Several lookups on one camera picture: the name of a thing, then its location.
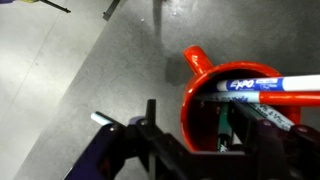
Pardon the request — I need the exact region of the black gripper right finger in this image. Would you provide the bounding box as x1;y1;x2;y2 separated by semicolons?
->
227;101;267;154

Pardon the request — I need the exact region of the red mug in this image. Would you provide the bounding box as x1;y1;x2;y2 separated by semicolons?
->
180;45;302;153

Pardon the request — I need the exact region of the blue expo marker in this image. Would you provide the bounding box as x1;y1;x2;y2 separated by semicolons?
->
216;75;320;91

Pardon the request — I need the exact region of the red capped marker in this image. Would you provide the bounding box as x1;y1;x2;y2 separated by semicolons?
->
195;92;320;106

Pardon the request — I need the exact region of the green marker in mug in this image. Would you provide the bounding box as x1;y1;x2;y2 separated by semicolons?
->
218;104;232;152

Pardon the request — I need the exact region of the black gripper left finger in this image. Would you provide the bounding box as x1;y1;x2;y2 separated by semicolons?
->
146;99;158;148

